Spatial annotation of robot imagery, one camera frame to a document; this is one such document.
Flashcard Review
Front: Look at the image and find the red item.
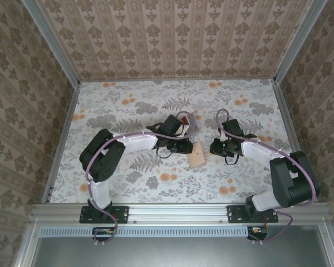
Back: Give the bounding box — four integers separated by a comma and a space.
180, 111, 200, 140

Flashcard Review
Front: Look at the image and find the floral patterned table cover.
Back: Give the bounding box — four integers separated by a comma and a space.
48, 78, 310, 204

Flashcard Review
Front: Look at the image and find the black connector board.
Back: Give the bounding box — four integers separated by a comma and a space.
92, 226, 115, 243
247, 226, 268, 241

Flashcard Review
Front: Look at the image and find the grey metal panel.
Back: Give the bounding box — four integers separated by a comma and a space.
30, 225, 332, 267

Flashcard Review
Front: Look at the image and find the thin black left gripper cable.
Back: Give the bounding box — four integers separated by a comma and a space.
155, 146, 173, 160

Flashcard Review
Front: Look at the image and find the long aluminium frame rail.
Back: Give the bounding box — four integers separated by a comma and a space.
30, 202, 332, 226

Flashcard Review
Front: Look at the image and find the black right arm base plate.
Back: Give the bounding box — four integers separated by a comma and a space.
227, 205, 279, 224

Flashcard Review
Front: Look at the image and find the aluminium table edge rail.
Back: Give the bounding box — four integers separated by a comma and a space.
272, 80, 317, 203
41, 82, 82, 205

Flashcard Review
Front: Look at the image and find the white slotted cable duct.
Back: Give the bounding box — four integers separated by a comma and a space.
40, 225, 268, 238

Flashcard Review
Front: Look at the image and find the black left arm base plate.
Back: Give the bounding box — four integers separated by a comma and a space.
79, 205, 130, 224

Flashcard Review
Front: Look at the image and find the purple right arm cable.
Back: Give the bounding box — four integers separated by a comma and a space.
216, 108, 320, 246

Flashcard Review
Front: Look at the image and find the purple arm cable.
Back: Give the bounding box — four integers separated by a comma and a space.
216, 108, 320, 246
85, 111, 197, 247

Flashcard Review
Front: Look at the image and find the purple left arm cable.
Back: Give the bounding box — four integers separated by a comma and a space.
85, 111, 197, 247

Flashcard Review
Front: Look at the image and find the aluminium frame post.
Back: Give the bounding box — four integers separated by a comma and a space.
21, 0, 82, 87
273, 0, 328, 84

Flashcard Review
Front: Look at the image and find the aluminium frame bar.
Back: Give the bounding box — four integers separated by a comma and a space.
13, 219, 42, 267
317, 222, 334, 267

